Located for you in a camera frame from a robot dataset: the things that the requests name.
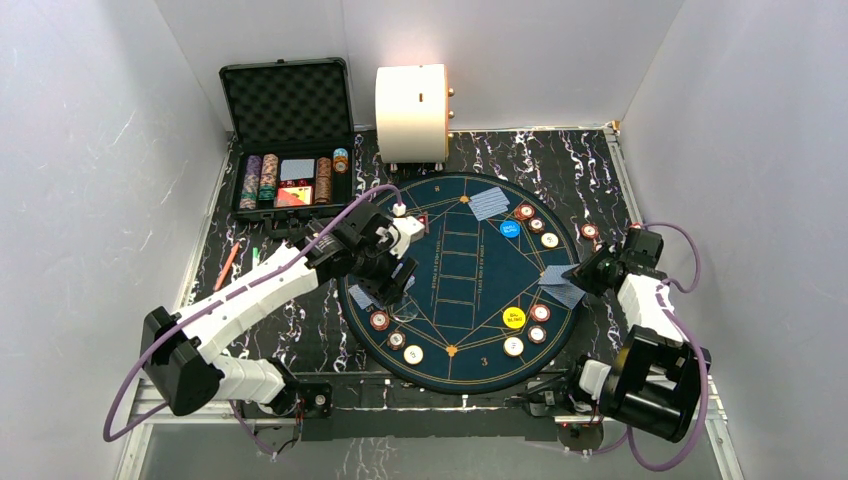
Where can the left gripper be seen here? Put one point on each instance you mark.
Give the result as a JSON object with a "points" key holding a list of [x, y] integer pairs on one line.
{"points": [[390, 281]]}

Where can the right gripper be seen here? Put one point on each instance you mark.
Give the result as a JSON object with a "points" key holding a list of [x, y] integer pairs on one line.
{"points": [[583, 277]]}

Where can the dealt card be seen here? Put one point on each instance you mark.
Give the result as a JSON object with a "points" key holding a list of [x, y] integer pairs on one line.
{"points": [[362, 298], [483, 210], [567, 294]]}

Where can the blue playing card deck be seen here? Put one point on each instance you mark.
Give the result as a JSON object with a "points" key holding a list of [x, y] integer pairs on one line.
{"points": [[404, 274]]}

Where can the clear dealer button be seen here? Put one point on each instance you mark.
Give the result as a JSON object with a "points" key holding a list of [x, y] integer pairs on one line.
{"points": [[405, 311]]}

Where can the yellow chips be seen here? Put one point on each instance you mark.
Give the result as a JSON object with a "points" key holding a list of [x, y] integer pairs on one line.
{"points": [[413, 354], [513, 346], [549, 240]]}

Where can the red poker chip stack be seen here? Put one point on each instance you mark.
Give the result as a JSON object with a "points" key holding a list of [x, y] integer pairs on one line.
{"points": [[589, 232]]}

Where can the red chips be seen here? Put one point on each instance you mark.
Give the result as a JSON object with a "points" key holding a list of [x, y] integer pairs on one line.
{"points": [[540, 313], [524, 212], [379, 320]]}

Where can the brown chips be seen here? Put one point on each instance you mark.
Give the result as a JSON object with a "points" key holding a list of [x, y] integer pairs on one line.
{"points": [[536, 225], [537, 334], [396, 340]]}

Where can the yellow big blind button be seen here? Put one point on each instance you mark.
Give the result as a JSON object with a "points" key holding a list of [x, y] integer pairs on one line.
{"points": [[514, 318]]}

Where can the blue small blind button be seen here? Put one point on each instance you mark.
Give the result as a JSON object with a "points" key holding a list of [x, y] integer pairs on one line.
{"points": [[510, 229]]}

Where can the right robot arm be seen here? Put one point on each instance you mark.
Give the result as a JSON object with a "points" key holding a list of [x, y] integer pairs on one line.
{"points": [[546, 398]]}

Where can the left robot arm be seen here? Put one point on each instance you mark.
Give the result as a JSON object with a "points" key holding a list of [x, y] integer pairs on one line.
{"points": [[184, 351]]}

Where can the red triangular all-in marker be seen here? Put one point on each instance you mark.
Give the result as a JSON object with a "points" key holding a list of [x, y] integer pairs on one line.
{"points": [[424, 220]]}

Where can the round blue poker mat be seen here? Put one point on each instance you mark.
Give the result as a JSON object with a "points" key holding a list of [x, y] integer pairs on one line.
{"points": [[467, 275]]}

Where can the brown chip row in case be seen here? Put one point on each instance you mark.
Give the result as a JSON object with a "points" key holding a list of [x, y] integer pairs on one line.
{"points": [[323, 181]]}

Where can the red card box in case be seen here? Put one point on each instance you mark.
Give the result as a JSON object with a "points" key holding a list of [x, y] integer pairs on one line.
{"points": [[296, 196]]}

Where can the orange blue chip stack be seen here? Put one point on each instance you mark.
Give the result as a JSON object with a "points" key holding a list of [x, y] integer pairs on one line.
{"points": [[341, 160]]}

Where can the card deck in case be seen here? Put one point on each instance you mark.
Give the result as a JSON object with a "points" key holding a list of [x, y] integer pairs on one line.
{"points": [[296, 169]]}

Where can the orange pen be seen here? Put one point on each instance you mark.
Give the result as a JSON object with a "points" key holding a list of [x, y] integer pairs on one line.
{"points": [[225, 269]]}

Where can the purple chip row in case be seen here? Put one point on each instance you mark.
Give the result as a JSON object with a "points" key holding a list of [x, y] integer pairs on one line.
{"points": [[250, 184]]}

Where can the pink green chip row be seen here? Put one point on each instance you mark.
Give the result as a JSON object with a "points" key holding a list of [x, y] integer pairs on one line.
{"points": [[268, 178]]}

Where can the black chip carrying case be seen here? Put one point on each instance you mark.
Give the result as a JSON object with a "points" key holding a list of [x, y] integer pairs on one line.
{"points": [[295, 110]]}

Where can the white cylindrical device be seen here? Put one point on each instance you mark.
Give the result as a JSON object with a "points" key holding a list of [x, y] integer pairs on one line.
{"points": [[412, 115]]}

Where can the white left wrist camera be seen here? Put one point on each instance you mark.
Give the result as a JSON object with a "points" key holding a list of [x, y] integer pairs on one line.
{"points": [[407, 229]]}

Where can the aluminium frame rail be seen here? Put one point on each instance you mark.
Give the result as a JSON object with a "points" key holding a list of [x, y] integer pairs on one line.
{"points": [[659, 382]]}

